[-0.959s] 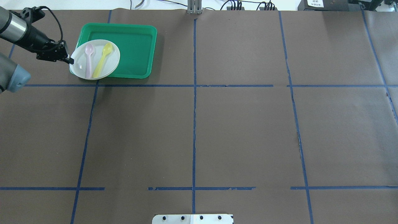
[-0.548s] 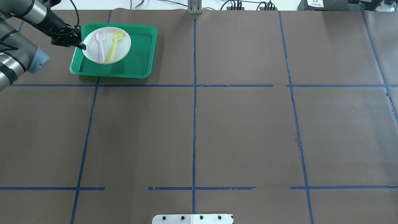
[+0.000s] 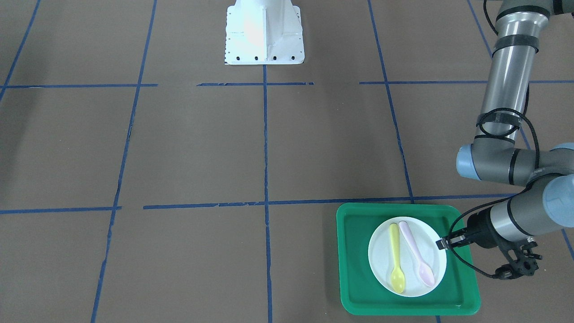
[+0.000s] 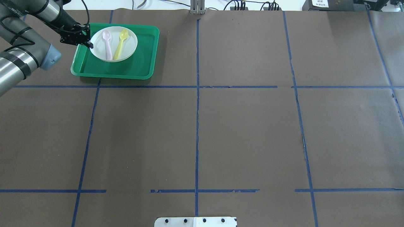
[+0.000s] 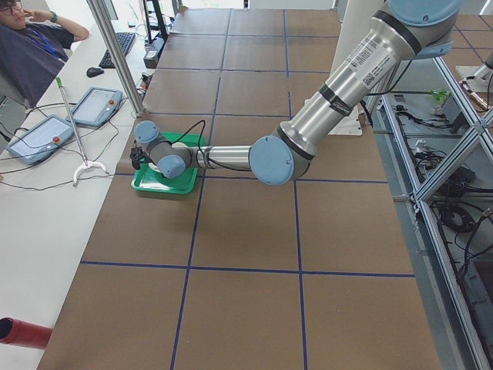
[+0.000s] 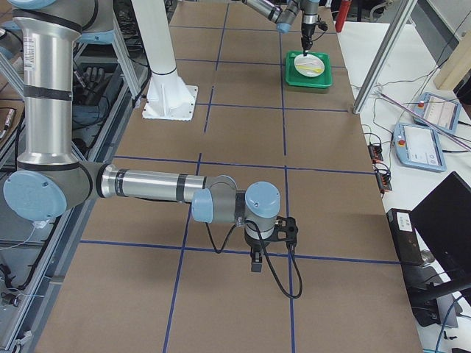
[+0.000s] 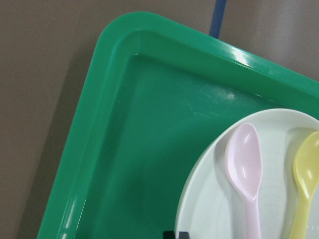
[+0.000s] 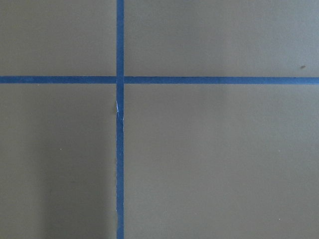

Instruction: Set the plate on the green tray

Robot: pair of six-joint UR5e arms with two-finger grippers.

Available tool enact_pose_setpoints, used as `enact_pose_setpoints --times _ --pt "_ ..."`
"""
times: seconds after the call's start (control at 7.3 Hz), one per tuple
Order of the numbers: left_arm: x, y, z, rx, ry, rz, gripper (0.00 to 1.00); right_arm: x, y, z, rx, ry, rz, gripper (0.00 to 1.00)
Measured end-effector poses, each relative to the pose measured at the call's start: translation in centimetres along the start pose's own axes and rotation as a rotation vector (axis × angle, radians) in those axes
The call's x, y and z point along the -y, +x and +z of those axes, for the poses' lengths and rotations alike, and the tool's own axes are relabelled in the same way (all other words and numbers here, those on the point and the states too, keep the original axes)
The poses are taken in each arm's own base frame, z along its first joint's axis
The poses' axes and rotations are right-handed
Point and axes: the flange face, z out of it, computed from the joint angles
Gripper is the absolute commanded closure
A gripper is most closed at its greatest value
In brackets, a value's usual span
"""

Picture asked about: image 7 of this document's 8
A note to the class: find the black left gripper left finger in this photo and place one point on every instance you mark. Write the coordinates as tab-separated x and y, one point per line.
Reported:
168	235

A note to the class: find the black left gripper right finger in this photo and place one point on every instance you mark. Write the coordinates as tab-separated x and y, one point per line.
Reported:
183	235

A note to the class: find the white round plate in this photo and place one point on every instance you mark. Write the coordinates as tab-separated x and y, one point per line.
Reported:
210	208

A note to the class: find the pink plastic spoon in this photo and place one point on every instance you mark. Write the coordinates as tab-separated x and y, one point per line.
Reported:
244	170

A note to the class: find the yellow plastic spoon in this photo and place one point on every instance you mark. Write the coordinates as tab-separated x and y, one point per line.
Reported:
306	178

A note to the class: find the green plastic tray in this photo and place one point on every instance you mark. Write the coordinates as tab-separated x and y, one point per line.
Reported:
157	93

